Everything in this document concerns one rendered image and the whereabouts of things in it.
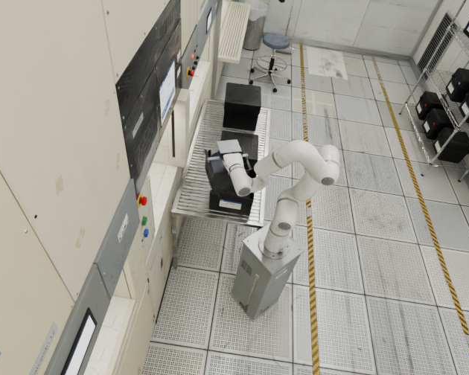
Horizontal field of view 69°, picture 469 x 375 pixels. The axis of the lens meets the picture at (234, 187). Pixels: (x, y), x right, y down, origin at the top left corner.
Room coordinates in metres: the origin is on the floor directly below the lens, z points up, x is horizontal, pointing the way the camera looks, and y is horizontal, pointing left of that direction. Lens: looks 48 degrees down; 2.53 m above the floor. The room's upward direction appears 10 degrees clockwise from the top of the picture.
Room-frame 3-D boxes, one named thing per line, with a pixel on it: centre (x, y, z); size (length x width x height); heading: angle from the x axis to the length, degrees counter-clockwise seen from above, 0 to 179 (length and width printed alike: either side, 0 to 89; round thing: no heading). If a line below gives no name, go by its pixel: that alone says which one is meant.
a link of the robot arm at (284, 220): (1.15, -0.29, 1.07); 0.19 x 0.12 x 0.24; 175
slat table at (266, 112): (1.95, 0.09, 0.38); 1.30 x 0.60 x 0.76; 1
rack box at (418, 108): (3.90, -2.25, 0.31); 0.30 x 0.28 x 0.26; 178
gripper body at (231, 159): (1.33, 0.03, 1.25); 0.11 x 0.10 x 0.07; 22
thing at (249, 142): (1.94, 0.02, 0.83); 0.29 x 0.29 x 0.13; 4
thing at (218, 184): (1.43, 0.07, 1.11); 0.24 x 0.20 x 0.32; 112
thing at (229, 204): (1.51, 0.01, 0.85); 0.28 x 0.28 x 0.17; 0
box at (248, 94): (2.38, 0.06, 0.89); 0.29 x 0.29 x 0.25; 5
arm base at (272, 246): (1.18, -0.30, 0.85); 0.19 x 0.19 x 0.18
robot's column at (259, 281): (1.18, -0.30, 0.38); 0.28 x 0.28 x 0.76; 46
